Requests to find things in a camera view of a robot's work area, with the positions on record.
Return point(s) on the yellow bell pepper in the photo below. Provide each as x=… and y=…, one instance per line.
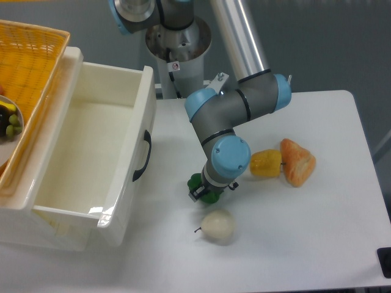
x=266, y=163

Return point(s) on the black corner device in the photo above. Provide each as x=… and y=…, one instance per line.
x=384, y=256

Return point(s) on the white mounting bracket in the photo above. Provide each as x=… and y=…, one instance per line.
x=218, y=83

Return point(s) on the green bell pepper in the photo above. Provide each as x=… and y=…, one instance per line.
x=210, y=198

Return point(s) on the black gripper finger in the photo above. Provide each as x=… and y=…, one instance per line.
x=198, y=192

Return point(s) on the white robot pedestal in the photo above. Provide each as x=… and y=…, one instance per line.
x=180, y=57

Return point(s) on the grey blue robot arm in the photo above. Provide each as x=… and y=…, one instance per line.
x=214, y=117

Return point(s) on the yellow woven basket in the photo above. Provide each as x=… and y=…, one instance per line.
x=30, y=57

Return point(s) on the white plate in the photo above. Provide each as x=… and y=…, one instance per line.
x=8, y=146

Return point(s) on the white drawer cabinet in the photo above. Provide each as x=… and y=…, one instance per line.
x=21, y=223

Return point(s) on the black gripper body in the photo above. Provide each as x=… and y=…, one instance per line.
x=211, y=186

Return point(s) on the white pear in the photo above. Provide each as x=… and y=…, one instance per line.
x=218, y=227

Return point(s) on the orange peeled tangerine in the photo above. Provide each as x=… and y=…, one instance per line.
x=298, y=162

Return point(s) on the white plastic drawer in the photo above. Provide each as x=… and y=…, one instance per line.
x=88, y=180

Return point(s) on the dark purple eggplant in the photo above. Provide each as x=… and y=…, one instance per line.
x=5, y=114

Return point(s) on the dark drawer handle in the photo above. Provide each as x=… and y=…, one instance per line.
x=146, y=153

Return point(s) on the green grapes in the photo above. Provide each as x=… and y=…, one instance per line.
x=14, y=126

